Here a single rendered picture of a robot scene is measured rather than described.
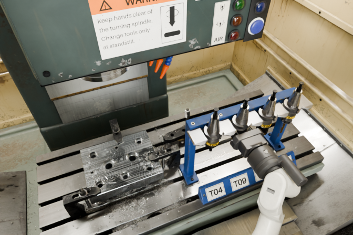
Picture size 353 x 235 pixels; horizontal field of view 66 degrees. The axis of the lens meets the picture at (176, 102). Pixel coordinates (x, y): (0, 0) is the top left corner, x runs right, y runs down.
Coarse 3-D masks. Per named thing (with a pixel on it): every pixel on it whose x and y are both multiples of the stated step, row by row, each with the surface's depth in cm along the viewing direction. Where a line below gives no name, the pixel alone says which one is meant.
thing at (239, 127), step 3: (234, 117) 95; (249, 117) 95; (234, 120) 94; (249, 120) 94; (234, 123) 93; (249, 123) 93; (237, 126) 92; (240, 126) 92; (243, 126) 92; (246, 126) 93; (249, 126) 94; (237, 129) 94; (240, 129) 93; (243, 129) 94; (246, 129) 94
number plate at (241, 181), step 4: (236, 176) 109; (240, 176) 109; (244, 176) 110; (232, 180) 108; (236, 180) 109; (240, 180) 109; (244, 180) 110; (232, 184) 108; (236, 184) 109; (240, 184) 109; (244, 184) 110; (248, 184) 110; (232, 188) 108; (236, 188) 109
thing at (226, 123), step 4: (224, 120) 96; (228, 120) 96; (220, 124) 94; (224, 124) 94; (228, 124) 94; (232, 124) 94; (224, 128) 93; (228, 128) 93; (232, 128) 93; (224, 132) 92; (228, 132) 92; (232, 132) 92
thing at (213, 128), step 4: (212, 116) 87; (212, 120) 86; (216, 120) 86; (208, 124) 90; (212, 124) 87; (216, 124) 87; (208, 128) 90; (212, 128) 88; (216, 128) 88; (208, 132) 90; (212, 132) 89; (216, 132) 89
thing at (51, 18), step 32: (0, 0) 35; (32, 0) 36; (64, 0) 38; (192, 0) 45; (224, 0) 48; (32, 32) 39; (64, 32) 41; (192, 32) 50; (32, 64) 42; (64, 64) 44; (96, 64) 46; (128, 64) 49
